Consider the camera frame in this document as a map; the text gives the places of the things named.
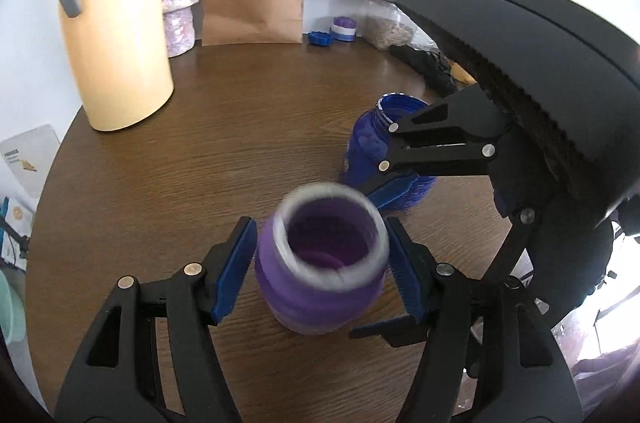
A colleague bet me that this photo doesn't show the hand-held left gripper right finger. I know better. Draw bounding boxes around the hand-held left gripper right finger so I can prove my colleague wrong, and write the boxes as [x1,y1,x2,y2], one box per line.
[385,217,586,423]

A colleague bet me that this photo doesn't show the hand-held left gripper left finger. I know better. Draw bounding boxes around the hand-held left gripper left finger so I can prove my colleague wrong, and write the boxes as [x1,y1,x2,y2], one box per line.
[54,216,258,423]

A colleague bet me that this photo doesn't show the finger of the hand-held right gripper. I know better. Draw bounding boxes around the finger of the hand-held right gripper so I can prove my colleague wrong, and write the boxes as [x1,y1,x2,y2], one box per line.
[365,85,516,211]
[349,175,543,350]

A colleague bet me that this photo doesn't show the purple silicone cup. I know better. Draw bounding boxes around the purple silicone cup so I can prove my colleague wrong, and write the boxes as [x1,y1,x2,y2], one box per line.
[254,183,390,335]

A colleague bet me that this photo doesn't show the blue plastic bottle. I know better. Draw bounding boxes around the blue plastic bottle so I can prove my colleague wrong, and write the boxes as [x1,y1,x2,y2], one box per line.
[339,93,438,211]

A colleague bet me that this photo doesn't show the clear plastic bag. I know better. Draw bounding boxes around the clear plastic bag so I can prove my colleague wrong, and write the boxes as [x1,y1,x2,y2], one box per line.
[362,0,416,50]

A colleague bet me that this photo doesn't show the small purple white container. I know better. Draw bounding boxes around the small purple white container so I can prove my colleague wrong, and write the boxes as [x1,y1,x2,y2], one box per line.
[330,16,357,42]

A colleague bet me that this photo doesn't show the dark cloth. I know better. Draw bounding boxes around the dark cloth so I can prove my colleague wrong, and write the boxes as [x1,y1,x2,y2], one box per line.
[571,349,640,398]

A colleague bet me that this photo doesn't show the stack of papers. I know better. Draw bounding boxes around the stack of papers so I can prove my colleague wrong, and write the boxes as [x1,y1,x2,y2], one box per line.
[0,197,41,274]

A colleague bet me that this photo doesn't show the green plastic basin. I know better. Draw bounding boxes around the green plastic basin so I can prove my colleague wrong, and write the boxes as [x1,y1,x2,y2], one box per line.
[0,273,26,345]

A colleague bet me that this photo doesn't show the white leaflet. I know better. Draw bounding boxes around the white leaflet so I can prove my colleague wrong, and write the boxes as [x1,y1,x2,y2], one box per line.
[0,124,62,204]

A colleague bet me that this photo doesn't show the yellow thermos jug grey handle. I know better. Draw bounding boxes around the yellow thermos jug grey handle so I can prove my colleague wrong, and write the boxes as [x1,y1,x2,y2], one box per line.
[52,0,175,132]

